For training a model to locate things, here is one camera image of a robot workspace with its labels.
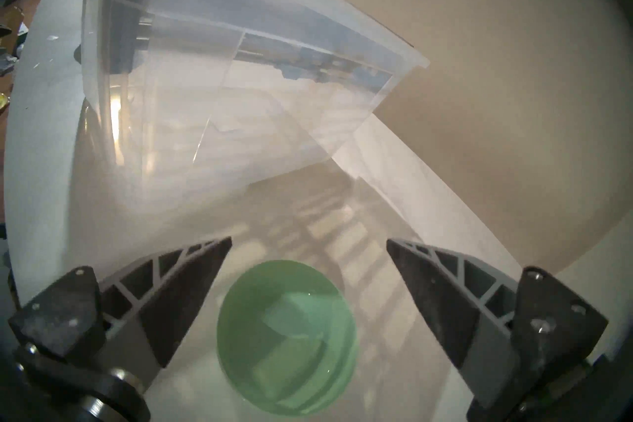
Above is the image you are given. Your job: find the clear plastic tub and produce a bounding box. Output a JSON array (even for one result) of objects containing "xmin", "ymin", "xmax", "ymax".
[{"xmin": 79, "ymin": 0, "xmax": 430, "ymax": 211}]

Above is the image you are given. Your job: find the grey drying rack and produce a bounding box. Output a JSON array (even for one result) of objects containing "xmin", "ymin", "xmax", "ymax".
[{"xmin": 106, "ymin": 0, "xmax": 396, "ymax": 85}]

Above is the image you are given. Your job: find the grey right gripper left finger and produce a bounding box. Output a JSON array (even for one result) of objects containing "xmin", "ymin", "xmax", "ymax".
[{"xmin": 9, "ymin": 237, "xmax": 233, "ymax": 390}]

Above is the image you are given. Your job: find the green bowl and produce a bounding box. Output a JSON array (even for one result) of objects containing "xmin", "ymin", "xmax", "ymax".
[{"xmin": 217, "ymin": 260, "xmax": 358, "ymax": 417}]

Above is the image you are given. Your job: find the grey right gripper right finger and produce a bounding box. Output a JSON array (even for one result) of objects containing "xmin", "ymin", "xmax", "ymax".
[{"xmin": 386, "ymin": 238, "xmax": 609, "ymax": 414}]

